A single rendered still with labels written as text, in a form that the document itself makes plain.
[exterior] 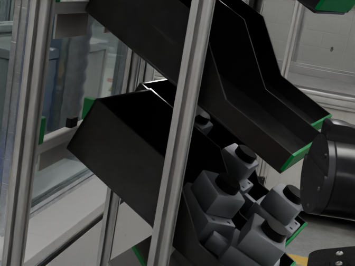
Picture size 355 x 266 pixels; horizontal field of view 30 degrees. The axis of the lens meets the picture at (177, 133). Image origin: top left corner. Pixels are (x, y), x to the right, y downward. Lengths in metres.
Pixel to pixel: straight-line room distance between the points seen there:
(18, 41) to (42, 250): 0.47
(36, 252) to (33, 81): 0.87
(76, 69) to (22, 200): 1.02
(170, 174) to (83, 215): 1.10
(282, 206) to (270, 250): 0.15
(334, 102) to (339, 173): 4.02
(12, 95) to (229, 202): 0.85
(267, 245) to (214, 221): 0.07
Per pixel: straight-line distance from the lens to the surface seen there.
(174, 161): 0.68
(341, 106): 4.49
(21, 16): 1.48
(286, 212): 0.88
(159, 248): 0.72
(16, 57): 1.50
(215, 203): 0.75
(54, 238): 1.63
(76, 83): 1.76
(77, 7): 0.79
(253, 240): 0.73
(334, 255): 0.54
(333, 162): 0.45
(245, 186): 0.91
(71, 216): 1.77
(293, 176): 4.58
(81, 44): 1.75
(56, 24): 0.77
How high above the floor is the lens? 1.53
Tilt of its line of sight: 14 degrees down
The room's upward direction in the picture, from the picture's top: 10 degrees clockwise
